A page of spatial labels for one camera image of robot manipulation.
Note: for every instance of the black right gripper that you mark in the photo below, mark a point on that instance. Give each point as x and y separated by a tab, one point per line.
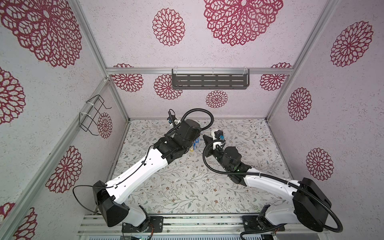
209	148

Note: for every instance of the blue key tag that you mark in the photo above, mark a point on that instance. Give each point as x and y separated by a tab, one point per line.
196	143

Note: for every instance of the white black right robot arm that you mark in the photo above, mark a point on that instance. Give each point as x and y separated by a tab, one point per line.
307	204

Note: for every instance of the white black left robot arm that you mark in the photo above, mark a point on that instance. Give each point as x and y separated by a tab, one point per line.
110	197

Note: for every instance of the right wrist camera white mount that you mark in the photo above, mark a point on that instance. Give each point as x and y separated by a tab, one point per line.
217	134

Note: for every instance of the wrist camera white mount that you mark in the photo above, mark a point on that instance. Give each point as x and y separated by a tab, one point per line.
217	134
172	119

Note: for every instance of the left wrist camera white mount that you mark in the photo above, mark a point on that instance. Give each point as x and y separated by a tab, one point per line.
172	119

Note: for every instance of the dark grey wall shelf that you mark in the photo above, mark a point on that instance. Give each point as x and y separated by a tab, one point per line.
210	79

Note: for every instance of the black wire wall rack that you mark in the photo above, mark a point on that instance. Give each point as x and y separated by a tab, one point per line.
95	122

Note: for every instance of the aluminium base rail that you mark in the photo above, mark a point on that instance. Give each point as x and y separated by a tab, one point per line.
167	224

